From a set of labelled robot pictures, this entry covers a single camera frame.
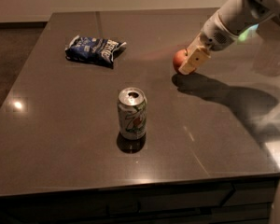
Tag dark cabinet drawers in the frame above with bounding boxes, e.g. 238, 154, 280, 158
0, 176, 280, 224

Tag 7up soda can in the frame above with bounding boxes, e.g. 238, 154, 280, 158
118, 87, 147, 140

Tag blue chip bag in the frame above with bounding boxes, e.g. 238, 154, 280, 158
65, 35, 126, 68

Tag red apple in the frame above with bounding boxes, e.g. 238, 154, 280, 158
173, 49, 196, 75

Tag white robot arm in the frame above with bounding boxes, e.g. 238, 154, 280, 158
177, 0, 280, 75

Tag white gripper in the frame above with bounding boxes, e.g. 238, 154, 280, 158
178, 11, 239, 75

